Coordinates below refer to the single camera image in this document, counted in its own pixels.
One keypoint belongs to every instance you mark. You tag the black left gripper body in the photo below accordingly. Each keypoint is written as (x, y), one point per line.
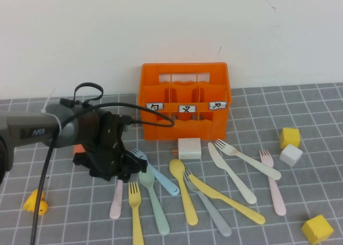
(107, 145)

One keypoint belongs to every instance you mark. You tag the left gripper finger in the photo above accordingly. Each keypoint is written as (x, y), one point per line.
(139, 164)
(126, 175)

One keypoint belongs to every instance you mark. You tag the pink plastic fork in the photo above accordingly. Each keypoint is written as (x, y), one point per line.
(276, 194)

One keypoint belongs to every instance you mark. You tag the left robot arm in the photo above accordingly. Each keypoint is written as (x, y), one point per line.
(26, 127)

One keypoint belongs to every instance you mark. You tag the orange plastic cutlery holder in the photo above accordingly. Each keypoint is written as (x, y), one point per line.
(185, 129)

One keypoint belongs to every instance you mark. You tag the orange foam cube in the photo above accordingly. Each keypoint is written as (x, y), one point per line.
(79, 149)

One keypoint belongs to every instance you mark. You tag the blue plastic fork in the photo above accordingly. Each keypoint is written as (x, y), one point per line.
(163, 180)

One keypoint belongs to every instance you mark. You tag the yellow plastic fork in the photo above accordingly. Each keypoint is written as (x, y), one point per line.
(136, 212)

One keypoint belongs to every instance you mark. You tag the green plastic spoon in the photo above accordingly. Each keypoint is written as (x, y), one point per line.
(155, 204)

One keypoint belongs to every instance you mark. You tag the yellow plastic spoon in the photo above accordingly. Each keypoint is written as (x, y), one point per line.
(185, 191)

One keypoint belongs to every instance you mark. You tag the white label marked 勺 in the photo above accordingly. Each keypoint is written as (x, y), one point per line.
(155, 107)

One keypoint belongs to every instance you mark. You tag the white zip tie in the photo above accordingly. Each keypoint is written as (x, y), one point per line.
(49, 113)

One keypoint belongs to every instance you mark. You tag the white label marked 叉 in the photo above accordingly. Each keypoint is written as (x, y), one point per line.
(187, 108)

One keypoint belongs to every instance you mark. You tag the grey plastic fork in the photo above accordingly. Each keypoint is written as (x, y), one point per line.
(211, 210)

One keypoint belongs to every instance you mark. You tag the cream plastic knife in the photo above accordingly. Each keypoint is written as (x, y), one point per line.
(230, 172)

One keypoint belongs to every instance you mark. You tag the yellow plastic knife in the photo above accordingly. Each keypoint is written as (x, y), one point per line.
(225, 198)

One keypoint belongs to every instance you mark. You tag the yellow rubber duck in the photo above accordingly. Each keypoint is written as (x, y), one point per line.
(29, 203)

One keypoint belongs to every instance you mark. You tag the white label marked 刀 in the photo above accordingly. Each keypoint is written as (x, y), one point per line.
(218, 105)

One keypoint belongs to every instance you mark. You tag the cream plastic fork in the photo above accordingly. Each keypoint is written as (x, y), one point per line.
(249, 159)

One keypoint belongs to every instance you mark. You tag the grey checked tablecloth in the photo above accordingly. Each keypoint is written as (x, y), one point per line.
(241, 108)

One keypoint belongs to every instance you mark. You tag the white foam cube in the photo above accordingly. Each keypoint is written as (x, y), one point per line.
(290, 155)

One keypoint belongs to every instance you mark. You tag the yellow foam cube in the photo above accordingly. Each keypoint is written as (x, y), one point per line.
(289, 137)
(317, 229)

